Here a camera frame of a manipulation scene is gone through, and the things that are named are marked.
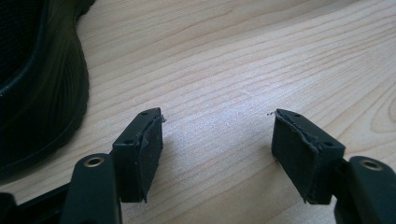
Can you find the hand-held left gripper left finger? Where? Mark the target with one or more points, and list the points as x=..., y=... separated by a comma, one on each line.
x=137, y=161

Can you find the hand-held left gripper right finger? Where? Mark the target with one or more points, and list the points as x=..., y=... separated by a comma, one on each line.
x=299, y=155

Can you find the black shoe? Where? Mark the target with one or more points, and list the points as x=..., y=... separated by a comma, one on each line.
x=46, y=109

